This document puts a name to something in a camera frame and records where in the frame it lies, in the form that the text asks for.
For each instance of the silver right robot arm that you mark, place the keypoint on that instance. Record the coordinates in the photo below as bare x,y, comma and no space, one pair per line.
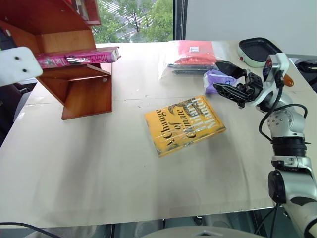
287,121

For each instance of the magenta wrapped book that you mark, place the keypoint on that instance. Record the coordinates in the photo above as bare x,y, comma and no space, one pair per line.
96,57

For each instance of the grey rounded robot torso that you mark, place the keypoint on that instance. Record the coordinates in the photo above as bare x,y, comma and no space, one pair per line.
198,234

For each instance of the black window frame post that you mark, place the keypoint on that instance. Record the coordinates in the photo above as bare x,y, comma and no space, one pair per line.
179,19

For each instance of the black object beside table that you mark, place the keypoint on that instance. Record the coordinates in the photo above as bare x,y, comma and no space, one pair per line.
308,72

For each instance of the purple plastic-wrapped pack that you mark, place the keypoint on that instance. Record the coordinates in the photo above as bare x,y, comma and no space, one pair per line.
211,81

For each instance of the clear bag of red clothing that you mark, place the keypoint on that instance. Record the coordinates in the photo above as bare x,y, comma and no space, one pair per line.
195,53

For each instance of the yellow hardcover book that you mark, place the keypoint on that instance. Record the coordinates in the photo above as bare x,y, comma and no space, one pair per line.
183,124

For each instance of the small orange object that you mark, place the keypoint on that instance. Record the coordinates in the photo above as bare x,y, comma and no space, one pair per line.
289,80

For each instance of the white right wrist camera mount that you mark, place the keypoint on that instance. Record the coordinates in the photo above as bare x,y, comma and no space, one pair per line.
280,64

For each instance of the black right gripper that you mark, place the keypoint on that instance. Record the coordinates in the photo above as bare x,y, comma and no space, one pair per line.
252,86

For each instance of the reddish brown wooden bookshelf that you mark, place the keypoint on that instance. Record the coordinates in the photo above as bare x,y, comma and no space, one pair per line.
86,99

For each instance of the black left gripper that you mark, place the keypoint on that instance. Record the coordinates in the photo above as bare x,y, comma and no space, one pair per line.
6,41

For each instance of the white electric pan, black inside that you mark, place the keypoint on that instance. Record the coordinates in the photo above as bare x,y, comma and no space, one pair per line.
257,47

